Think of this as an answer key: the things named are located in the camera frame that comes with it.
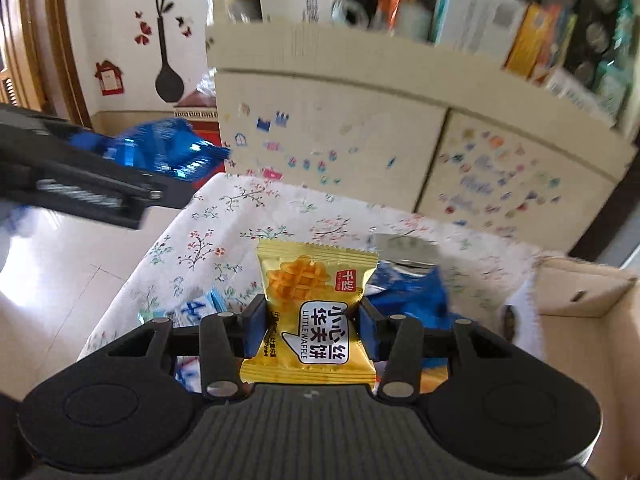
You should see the white teal box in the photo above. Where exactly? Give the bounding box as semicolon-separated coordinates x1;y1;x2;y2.
431;0;523;57

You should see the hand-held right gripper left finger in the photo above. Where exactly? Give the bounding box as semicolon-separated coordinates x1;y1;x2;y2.
102;295;267;400

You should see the white cardboard box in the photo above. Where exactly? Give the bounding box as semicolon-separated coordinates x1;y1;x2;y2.
502;255;640;480

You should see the blue foil snack packet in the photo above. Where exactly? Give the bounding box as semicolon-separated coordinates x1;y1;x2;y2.
369;259;463;333
106;118;234;182

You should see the yellow waffle snack packet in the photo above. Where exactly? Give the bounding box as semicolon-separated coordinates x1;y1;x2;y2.
240;238;377;386

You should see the yellow barcode snack packet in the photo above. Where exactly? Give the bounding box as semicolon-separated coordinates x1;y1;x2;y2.
421;364;449;395

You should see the wooden door frame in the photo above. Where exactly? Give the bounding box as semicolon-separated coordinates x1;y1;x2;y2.
0;0;93;128

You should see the red house wall sticker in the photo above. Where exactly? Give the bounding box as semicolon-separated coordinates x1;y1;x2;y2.
94;60;125;96

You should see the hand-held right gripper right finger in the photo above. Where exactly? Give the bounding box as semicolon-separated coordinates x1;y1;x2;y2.
357;297;523;405

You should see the cream cabinet with stickers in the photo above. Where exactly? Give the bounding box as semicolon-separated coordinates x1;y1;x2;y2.
205;21;639;257

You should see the blue white snack packet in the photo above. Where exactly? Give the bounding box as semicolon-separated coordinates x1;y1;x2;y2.
137;286;247;397

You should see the orange yellow box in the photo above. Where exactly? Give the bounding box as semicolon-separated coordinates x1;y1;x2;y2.
504;2;563;77

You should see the floral tablecloth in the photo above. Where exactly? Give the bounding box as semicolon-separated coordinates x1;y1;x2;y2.
77;172;568;363

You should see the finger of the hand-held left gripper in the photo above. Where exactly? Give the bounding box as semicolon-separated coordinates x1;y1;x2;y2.
0;104;117;162
0;151;202;232

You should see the red gift box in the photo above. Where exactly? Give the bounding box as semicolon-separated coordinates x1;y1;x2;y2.
172;90;220;138

